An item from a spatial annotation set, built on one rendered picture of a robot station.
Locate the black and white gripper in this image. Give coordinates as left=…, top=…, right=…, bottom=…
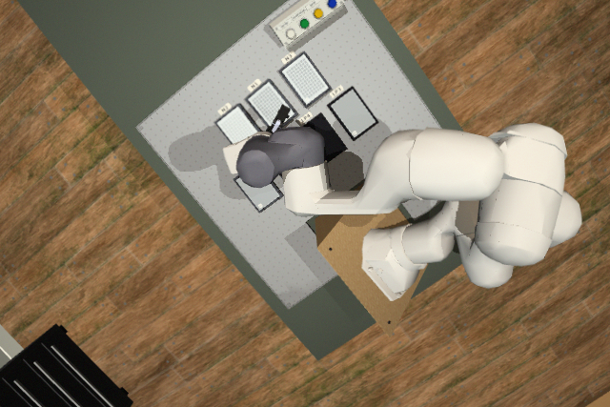
left=266, top=105, right=291, bottom=133

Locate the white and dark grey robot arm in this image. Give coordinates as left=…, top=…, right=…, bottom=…
left=223, top=123, right=582, bottom=301

